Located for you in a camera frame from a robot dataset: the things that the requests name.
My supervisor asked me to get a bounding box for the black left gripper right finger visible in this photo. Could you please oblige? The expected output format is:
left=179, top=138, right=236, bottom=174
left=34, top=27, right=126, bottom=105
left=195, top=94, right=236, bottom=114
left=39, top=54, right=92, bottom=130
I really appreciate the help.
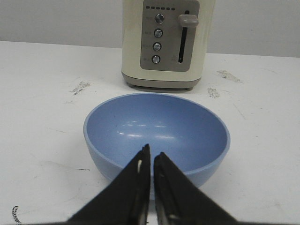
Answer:
left=153, top=152, right=238, bottom=223

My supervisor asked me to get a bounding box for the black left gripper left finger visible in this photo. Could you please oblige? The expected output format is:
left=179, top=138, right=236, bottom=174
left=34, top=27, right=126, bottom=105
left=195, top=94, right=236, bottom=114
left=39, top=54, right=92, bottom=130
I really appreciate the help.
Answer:
left=68, top=144, right=150, bottom=223

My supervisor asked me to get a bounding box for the blue bowl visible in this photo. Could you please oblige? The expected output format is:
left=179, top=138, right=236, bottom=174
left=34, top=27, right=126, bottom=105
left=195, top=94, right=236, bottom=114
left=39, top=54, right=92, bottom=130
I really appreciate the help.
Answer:
left=83, top=93, right=231, bottom=187

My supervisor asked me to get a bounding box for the cream toaster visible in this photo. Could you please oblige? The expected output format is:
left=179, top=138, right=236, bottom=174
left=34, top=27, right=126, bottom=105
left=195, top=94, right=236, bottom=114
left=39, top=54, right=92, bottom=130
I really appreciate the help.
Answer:
left=121, top=0, right=215, bottom=90

